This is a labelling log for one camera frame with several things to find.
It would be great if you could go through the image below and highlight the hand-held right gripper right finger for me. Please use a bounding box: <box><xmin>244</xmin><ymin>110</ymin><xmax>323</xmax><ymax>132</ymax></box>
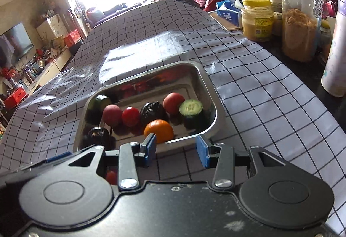
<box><xmin>196</xmin><ymin>135</ymin><xmax>287</xmax><ymax>189</ymax></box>

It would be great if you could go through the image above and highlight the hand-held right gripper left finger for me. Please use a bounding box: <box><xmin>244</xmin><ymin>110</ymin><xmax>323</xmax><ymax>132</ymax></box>
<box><xmin>67</xmin><ymin>133</ymin><xmax>158</xmax><ymax>191</ymax></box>

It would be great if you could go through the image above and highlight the orange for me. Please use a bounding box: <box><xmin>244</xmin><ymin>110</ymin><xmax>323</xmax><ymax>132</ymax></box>
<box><xmin>144</xmin><ymin>119</ymin><xmax>174</xmax><ymax>144</ymax></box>

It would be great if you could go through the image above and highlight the dark wrinkled fruit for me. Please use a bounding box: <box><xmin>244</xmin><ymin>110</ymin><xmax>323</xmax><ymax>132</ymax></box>
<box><xmin>86</xmin><ymin>127</ymin><xmax>111</xmax><ymax>149</ymax></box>
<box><xmin>140</xmin><ymin>102</ymin><xmax>167</xmax><ymax>125</ymax></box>

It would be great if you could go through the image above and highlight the cucumber piece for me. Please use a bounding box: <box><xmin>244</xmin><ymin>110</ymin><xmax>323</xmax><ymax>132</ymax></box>
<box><xmin>88</xmin><ymin>94</ymin><xmax>112</xmax><ymax>118</ymax></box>
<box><xmin>179</xmin><ymin>100</ymin><xmax>204</xmax><ymax>129</ymax></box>

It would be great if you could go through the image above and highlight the red tomato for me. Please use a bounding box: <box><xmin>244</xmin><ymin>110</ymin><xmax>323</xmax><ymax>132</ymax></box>
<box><xmin>163</xmin><ymin>92</ymin><xmax>186</xmax><ymax>115</ymax></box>
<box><xmin>121</xmin><ymin>107</ymin><xmax>141</xmax><ymax>127</ymax></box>
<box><xmin>106</xmin><ymin>171</ymin><xmax>118</xmax><ymax>185</ymax></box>
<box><xmin>102</xmin><ymin>104</ymin><xmax>123</xmax><ymax>127</ymax></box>

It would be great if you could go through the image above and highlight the metal tray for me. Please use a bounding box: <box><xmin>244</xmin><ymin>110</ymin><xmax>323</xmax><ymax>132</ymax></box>
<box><xmin>72</xmin><ymin>61</ymin><xmax>223</xmax><ymax>153</ymax></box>

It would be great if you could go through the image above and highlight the checked tablecloth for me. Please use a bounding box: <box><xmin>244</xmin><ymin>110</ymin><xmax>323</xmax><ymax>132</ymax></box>
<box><xmin>0</xmin><ymin>0</ymin><xmax>346</xmax><ymax>237</ymax></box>

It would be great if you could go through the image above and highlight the wooden board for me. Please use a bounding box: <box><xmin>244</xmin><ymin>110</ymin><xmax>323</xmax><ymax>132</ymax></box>
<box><xmin>208</xmin><ymin>11</ymin><xmax>243</xmax><ymax>33</ymax></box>

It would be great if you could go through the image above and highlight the television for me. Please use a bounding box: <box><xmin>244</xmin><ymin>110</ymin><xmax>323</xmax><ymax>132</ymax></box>
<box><xmin>0</xmin><ymin>22</ymin><xmax>34</xmax><ymax>67</ymax></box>

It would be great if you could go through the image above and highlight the red box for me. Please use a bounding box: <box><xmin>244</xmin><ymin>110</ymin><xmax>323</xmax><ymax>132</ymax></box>
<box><xmin>63</xmin><ymin>30</ymin><xmax>82</xmax><ymax>48</ymax></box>

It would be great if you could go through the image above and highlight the yellow lid jar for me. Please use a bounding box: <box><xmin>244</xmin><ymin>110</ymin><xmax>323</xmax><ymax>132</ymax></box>
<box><xmin>241</xmin><ymin>0</ymin><xmax>274</xmax><ymax>42</ymax></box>

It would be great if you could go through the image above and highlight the blue tissue pack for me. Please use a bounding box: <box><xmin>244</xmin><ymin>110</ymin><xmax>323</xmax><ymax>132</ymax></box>
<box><xmin>216</xmin><ymin>0</ymin><xmax>243</xmax><ymax>28</ymax></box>

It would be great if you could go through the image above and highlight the clip lid glass jar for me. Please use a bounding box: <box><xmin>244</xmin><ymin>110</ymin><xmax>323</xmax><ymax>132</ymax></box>
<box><xmin>280</xmin><ymin>0</ymin><xmax>331</xmax><ymax>62</ymax></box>

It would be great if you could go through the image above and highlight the cardboard box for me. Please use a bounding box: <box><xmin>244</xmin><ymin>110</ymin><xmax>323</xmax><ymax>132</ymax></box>
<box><xmin>36</xmin><ymin>14</ymin><xmax>67</xmax><ymax>41</ymax></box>

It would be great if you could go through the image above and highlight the purple thermos bottle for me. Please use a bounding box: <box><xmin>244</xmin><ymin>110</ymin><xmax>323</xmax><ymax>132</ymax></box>
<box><xmin>321</xmin><ymin>0</ymin><xmax>346</xmax><ymax>97</ymax></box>

